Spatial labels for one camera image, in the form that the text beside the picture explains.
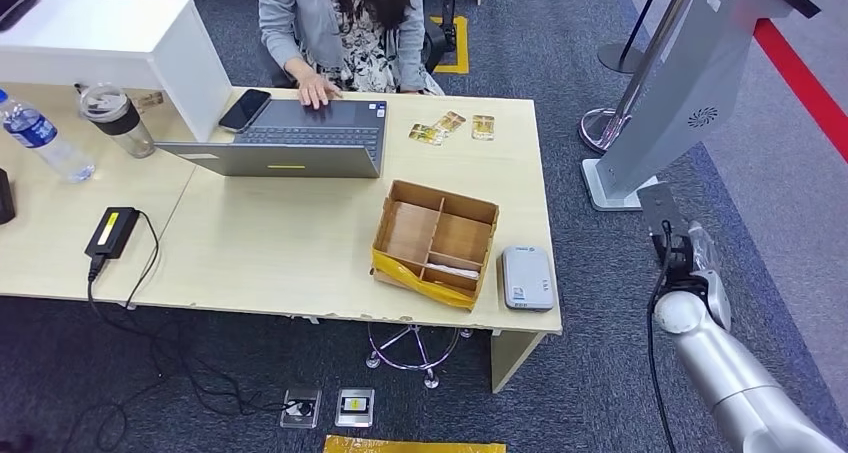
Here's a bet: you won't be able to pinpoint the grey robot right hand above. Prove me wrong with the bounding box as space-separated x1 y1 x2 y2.
685 221 725 276

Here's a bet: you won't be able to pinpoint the person's right hand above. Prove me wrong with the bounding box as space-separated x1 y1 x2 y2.
298 72 344 110

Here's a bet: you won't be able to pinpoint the yellow tree print ID card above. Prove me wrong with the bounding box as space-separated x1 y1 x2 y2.
408 123 446 147

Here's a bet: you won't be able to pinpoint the person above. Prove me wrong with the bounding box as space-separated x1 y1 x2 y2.
252 0 446 110

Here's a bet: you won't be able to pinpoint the white card reader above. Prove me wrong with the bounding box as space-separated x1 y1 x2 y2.
500 245 556 313

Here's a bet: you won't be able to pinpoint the grey laptop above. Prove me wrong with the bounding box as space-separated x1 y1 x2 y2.
156 98 390 180

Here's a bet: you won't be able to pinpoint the black smartphone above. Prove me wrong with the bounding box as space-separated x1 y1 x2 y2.
218 88 273 135

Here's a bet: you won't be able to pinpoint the yellow floor tape under chair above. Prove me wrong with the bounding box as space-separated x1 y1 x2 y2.
430 15 470 75

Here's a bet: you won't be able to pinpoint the wooden organizer box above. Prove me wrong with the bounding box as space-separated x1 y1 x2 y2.
370 179 500 312

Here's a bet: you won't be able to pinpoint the silver kiosk stand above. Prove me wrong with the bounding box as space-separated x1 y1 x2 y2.
581 0 823 213

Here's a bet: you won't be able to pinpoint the clear tumbler with lid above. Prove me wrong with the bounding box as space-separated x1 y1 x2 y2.
79 83 157 160

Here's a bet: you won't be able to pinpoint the yellow tape on box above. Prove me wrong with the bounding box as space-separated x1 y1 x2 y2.
370 247 478 312

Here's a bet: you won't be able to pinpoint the beige desk leg panel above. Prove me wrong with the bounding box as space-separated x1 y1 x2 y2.
490 330 548 395

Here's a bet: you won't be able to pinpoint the white cards in box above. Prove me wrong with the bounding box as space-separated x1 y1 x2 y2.
427 261 482 281

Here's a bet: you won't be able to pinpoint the white shelf box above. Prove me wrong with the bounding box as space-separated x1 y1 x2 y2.
0 0 234 143

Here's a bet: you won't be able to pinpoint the black power adapter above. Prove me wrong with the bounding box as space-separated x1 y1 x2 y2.
84 206 141 260

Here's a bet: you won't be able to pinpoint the clear water bottle blue label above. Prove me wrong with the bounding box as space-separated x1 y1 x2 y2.
0 88 97 184

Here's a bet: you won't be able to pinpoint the chrome stool base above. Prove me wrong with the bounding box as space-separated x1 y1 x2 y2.
365 322 475 390

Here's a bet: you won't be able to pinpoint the open floor outlet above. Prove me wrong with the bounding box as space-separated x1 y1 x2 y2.
280 388 323 430

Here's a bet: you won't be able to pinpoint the closed floor outlet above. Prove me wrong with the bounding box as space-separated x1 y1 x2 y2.
334 388 376 429

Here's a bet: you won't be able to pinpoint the black device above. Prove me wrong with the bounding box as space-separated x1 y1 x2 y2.
0 166 17 226

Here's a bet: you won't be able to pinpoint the yellow floor tape square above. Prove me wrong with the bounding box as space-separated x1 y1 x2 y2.
323 434 508 453

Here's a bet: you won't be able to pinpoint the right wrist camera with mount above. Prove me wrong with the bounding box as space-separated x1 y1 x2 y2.
637 182 696 286

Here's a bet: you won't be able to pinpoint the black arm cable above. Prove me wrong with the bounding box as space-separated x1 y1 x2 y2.
645 219 680 453

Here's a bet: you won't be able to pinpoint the chrome stanchion post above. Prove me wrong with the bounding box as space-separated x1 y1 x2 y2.
579 0 700 154

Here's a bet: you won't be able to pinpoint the black stanchion post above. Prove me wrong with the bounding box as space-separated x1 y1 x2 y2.
598 0 670 76

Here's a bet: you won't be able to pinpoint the thin black adapter cable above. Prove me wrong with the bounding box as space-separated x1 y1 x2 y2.
122 210 162 309

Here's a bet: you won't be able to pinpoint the thick black power cable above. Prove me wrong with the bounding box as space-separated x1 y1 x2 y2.
62 254 313 453

